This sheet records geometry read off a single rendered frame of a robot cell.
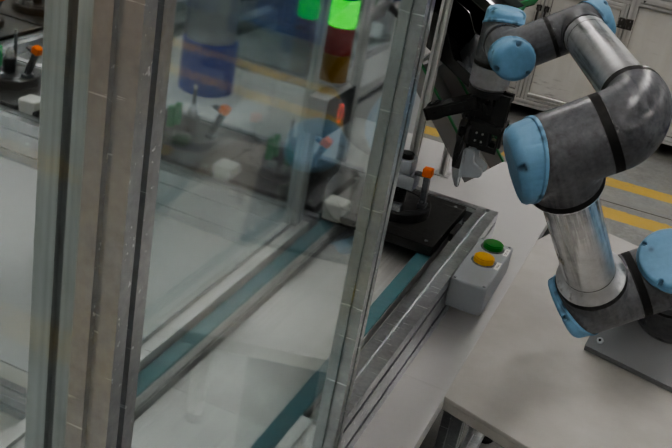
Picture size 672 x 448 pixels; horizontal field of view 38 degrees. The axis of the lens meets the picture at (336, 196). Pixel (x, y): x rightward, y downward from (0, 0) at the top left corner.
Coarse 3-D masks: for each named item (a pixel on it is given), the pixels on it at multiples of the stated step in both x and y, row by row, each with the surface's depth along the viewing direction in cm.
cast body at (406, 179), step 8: (408, 152) 193; (408, 160) 192; (416, 160) 194; (400, 168) 192; (408, 168) 192; (400, 176) 193; (408, 176) 192; (416, 176) 193; (400, 184) 194; (408, 184) 193; (416, 184) 195
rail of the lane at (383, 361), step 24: (480, 216) 204; (456, 240) 191; (432, 264) 180; (456, 264) 182; (432, 288) 172; (408, 312) 164; (432, 312) 171; (384, 336) 155; (408, 336) 157; (360, 360) 147; (384, 360) 148; (408, 360) 164; (360, 384) 142; (384, 384) 151; (360, 408) 141; (360, 432) 146
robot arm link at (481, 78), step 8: (472, 72) 180; (480, 72) 178; (488, 72) 177; (472, 80) 180; (480, 80) 179; (488, 80) 178; (496, 80) 178; (504, 80) 178; (480, 88) 179; (488, 88) 179; (496, 88) 179; (504, 88) 180
